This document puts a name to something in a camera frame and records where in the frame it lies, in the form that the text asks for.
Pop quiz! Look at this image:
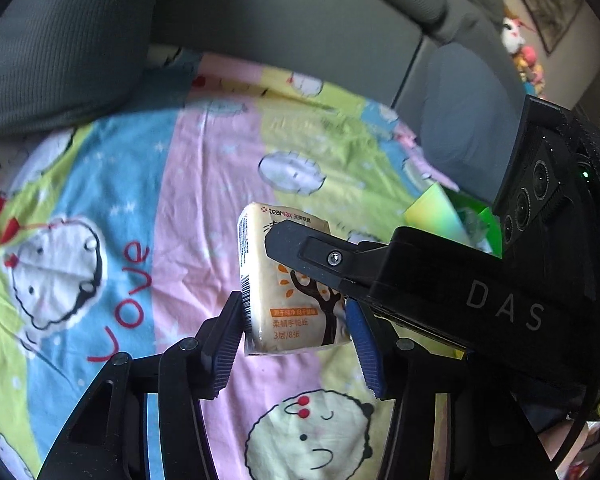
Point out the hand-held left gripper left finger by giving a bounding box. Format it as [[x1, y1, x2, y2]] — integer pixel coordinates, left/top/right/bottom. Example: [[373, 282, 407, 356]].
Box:
[[37, 291, 245, 480]]

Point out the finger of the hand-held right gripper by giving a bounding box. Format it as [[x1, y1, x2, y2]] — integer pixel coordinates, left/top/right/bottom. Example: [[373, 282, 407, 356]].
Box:
[[263, 220, 392, 306]]

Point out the cream tissue pack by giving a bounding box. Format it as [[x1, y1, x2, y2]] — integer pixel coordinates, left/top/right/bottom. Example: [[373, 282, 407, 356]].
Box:
[[236, 201, 353, 358]]

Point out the grey smooth cushion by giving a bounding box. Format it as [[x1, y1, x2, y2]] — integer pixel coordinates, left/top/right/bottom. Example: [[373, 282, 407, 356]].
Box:
[[420, 42, 531, 196]]

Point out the green holographic box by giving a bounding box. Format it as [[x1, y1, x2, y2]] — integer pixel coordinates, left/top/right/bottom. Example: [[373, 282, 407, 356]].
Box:
[[404, 182, 503, 256]]

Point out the grey textured cushion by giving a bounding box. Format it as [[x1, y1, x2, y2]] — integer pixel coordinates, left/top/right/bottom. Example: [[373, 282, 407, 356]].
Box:
[[0, 0, 171, 141]]

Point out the white plush toy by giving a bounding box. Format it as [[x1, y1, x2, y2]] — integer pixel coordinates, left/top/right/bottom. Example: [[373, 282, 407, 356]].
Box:
[[500, 7, 528, 53]]

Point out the person's right forearm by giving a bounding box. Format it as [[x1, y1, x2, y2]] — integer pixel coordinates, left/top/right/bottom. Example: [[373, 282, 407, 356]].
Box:
[[535, 422, 588, 480]]

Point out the pile of colourful plush toys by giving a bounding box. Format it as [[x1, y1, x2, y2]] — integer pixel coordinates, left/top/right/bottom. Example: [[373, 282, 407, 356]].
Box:
[[512, 45, 546, 98]]

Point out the framed wall picture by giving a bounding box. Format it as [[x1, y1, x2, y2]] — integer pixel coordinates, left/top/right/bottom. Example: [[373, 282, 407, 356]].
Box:
[[510, 0, 583, 56]]

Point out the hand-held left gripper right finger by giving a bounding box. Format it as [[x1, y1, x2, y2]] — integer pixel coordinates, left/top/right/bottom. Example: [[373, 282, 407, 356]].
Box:
[[344, 301, 557, 480]]

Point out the grey sofa backrest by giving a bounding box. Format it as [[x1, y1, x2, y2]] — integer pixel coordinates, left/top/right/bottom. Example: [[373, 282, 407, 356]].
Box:
[[150, 0, 431, 106]]

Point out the black cable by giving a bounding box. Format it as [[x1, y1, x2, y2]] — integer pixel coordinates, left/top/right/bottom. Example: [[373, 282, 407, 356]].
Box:
[[552, 375, 600, 468]]

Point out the cartoon printed blanket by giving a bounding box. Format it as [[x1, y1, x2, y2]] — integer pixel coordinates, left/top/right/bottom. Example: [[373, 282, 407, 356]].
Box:
[[0, 47, 481, 480]]

